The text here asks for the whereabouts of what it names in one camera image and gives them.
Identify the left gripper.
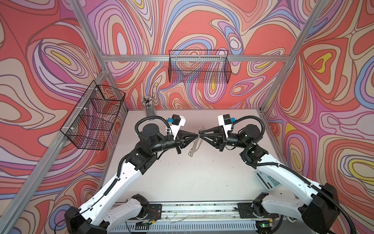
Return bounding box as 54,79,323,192
148,132,198,158

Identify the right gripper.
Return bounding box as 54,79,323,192
200,126,248,152

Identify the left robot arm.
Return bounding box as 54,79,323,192
64,115,198,234

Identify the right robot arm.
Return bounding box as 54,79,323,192
199,115,357,234

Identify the metal cup of pens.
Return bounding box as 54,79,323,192
141,96,155,117

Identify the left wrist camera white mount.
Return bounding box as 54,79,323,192
167,114,186,140

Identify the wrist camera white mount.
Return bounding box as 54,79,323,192
218,114,236,136
167,114,186,140

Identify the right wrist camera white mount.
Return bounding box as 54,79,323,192
218,114,236,136

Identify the black wire basket back wall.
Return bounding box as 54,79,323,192
168,49,232,84

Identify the black wire basket wall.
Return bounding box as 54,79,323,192
60,81,126,151
168,49,232,84

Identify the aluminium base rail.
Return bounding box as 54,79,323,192
83,199,315,223

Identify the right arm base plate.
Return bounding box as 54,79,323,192
234,202,279,219

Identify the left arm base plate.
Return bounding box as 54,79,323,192
130,203,162,221

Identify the black wire basket left wall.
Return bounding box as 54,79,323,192
60,81,126,151

